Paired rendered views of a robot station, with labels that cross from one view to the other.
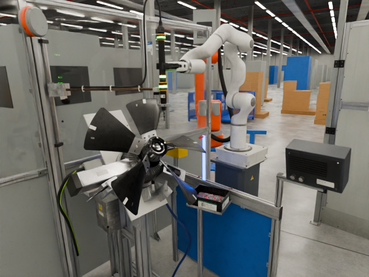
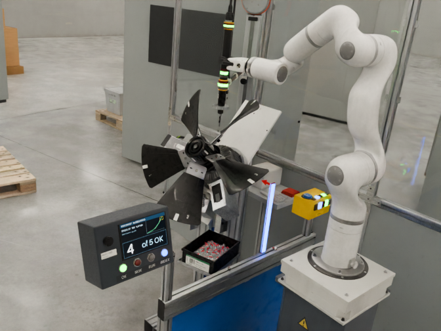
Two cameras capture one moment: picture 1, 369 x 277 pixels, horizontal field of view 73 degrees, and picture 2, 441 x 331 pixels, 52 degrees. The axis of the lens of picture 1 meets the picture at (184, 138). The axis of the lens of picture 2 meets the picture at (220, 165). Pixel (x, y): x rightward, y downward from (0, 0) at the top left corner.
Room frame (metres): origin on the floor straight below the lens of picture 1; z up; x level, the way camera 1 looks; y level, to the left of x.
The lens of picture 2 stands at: (1.44, -1.87, 1.90)
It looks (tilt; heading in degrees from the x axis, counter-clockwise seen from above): 21 degrees down; 91
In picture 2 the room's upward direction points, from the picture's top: 6 degrees clockwise
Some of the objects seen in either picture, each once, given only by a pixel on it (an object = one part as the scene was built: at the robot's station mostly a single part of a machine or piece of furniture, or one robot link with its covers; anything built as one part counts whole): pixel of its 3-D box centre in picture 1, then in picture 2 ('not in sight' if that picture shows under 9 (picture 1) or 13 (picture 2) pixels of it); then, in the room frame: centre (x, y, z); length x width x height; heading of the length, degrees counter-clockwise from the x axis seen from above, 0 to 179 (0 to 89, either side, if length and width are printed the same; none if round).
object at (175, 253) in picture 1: (174, 221); not in sight; (1.88, 0.09, 0.39); 0.04 x 0.04 x 0.78; 46
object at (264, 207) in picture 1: (216, 189); (247, 268); (1.58, -0.21, 0.82); 0.90 x 0.04 x 0.08; 46
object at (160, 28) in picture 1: (162, 67); (225, 61); (1.39, 0.11, 1.63); 0.04 x 0.04 x 0.46
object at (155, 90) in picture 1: (161, 97); (222, 96); (1.39, 0.12, 1.47); 0.09 x 0.07 x 0.10; 80
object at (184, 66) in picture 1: (176, 66); (243, 64); (1.47, 0.04, 1.63); 0.11 x 0.10 x 0.07; 136
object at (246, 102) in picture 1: (242, 109); (348, 187); (1.86, -0.44, 1.33); 0.19 x 0.12 x 0.24; 41
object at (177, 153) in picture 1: (175, 150); (311, 204); (1.85, 0.07, 1.02); 0.16 x 0.10 x 0.11; 46
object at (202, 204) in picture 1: (209, 198); (210, 251); (1.41, -0.15, 0.85); 0.22 x 0.17 x 0.07; 62
